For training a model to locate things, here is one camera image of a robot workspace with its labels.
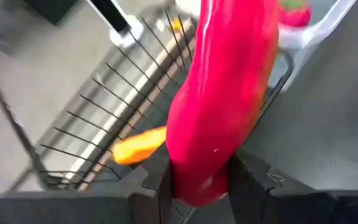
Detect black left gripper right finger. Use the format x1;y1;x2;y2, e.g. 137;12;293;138
228;149;358;224

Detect white black tower fan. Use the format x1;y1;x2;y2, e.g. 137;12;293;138
87;0;145;48

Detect large orange carrot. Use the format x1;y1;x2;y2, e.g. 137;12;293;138
112;126;167;166

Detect black wire basket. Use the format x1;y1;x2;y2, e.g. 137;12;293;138
0;7;295;224

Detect clear plastic bin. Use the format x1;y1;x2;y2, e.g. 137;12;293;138
278;0;357;91

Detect long red pepper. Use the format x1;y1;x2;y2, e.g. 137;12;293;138
165;0;280;208

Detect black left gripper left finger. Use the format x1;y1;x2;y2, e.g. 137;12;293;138
0;146;173;224

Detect red tomato green leaves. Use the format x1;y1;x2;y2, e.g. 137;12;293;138
278;0;312;28

